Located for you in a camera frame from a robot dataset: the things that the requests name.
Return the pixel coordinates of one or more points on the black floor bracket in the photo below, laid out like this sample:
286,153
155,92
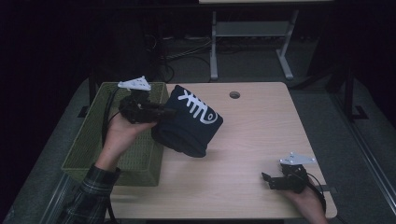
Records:
82,112
360,112

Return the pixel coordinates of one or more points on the aluminium floor rail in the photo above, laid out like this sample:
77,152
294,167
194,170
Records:
367,155
54,199

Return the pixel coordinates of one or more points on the dark navy cloth white print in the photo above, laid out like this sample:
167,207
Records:
190,130

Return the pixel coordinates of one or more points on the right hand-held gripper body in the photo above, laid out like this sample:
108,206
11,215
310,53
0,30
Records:
291,180

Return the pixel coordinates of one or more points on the green woven basket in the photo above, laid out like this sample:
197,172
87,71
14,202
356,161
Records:
137,155

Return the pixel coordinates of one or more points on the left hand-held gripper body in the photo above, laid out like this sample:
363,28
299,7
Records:
135,107

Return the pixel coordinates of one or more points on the person's left hand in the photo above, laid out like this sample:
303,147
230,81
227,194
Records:
120,137

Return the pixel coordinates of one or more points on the person's right hand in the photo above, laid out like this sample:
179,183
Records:
306,203

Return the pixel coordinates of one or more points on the grey metal stand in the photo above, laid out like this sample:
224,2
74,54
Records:
249,28

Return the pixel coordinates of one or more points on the grey tape strip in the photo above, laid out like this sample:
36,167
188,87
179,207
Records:
330,188

